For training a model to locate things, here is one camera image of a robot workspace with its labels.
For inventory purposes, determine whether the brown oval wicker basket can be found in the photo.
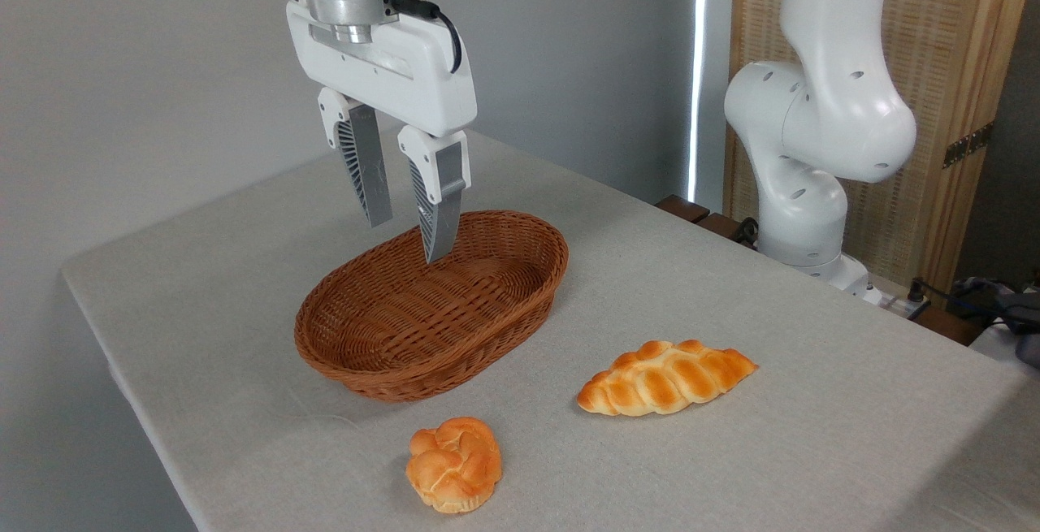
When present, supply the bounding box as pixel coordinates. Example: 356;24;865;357
294;209;570;404

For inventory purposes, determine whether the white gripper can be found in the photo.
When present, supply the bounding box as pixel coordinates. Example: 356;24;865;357
274;0;479;266

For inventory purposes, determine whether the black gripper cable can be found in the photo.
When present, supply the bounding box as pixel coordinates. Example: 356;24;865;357
388;0;463;75

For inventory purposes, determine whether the dark grey cable bundle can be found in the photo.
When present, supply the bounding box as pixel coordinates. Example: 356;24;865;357
945;275;1040;368

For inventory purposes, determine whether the long braided bread loaf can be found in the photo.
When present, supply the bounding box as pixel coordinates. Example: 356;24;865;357
576;339;760;418

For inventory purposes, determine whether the dark brown wooden block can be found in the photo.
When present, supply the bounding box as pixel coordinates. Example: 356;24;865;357
655;194;712;225
699;212;758;247

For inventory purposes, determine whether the round knotted bread roll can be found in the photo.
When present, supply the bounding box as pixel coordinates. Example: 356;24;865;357
405;416;504;515

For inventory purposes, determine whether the dark metal screen hinge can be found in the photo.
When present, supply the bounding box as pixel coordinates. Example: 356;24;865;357
942;121;994;170

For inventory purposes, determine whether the grey tablecloth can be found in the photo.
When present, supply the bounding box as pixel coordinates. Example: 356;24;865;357
61;128;1029;532

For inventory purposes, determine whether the wooden rattan folding screen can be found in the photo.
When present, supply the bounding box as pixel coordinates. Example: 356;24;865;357
722;0;1040;299

